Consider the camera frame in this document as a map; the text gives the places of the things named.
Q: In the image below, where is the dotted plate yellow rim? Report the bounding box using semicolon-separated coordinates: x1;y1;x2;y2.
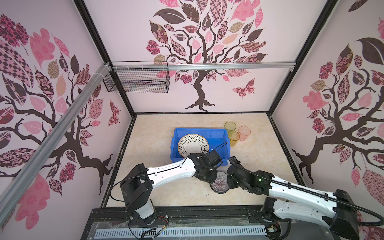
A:
178;134;209;158

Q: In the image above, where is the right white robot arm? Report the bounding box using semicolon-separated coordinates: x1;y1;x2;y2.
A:
227;165;360;240

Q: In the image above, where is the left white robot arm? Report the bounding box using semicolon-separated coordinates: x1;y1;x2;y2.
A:
119;150;223;222

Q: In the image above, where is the blue plastic bin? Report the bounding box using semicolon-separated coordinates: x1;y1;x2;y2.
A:
170;128;231;166

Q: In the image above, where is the yellow transparent cup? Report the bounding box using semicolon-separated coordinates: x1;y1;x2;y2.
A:
228;131;240;147

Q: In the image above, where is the pink transparent cup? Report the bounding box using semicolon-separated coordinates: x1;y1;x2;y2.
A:
238;126;251;142

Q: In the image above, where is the green transparent cup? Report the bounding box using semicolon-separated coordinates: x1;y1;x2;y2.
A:
224;122;237;132

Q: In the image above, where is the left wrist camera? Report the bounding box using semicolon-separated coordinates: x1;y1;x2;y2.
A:
206;150;223;168

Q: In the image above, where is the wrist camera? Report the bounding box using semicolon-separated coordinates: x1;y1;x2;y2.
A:
206;150;223;168
228;156;243;171

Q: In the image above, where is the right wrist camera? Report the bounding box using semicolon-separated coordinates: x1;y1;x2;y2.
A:
228;156;243;171

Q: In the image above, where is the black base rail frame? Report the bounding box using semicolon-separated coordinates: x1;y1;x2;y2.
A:
81;205;339;240

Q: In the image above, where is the white slotted cable duct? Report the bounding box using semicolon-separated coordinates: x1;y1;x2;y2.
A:
94;226;267;240

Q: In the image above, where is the aluminium rail back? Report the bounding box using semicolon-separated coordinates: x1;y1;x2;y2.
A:
113;62;296;71

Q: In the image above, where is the aluminium rail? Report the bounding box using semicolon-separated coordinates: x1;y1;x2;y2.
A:
113;62;296;71
1;63;111;224

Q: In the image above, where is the black wire basket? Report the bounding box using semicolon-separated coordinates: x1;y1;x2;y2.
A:
103;60;171;94

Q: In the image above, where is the right black corrugated cable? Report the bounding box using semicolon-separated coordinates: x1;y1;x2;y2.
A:
228;156;384;226

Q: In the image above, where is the aluminium rail left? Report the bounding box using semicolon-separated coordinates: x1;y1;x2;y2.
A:
1;63;111;224

